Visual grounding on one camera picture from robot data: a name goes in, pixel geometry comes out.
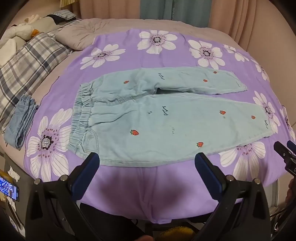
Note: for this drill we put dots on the folded blue jeans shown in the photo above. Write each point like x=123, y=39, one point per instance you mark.
x=22, y=120

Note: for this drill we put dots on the dark folded clothing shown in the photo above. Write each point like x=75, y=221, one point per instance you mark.
x=60, y=16

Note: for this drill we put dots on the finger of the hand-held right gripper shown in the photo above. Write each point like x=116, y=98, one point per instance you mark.
x=291, y=146
x=280, y=149

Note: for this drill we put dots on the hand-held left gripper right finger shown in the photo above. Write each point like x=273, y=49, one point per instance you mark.
x=207, y=173

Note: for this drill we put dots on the plaid quilt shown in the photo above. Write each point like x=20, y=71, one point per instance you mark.
x=30, y=62

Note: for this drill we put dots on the smartphone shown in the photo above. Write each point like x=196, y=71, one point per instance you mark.
x=8, y=186

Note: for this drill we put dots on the yellow fuzzy object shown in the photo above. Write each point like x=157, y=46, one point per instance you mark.
x=177, y=234

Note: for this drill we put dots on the person's right hand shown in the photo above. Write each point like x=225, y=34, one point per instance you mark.
x=291, y=192

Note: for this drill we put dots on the purple floral blanket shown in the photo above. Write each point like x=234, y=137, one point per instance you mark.
x=129, y=192

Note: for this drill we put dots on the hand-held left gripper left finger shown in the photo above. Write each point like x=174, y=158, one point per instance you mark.
x=86, y=173

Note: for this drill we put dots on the crumpled white tissue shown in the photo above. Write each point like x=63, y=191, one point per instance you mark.
x=13, y=173

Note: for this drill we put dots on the pink curtain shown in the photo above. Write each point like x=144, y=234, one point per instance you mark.
x=242, y=16

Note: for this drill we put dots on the light green strawberry pants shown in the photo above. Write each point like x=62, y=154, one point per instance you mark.
x=148, y=125

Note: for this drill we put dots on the white plush goose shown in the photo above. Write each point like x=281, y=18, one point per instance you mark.
x=20, y=31

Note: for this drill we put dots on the teal curtain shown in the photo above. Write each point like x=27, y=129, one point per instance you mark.
x=173, y=9

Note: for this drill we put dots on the grey padded quilt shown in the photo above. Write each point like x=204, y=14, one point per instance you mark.
x=87, y=32

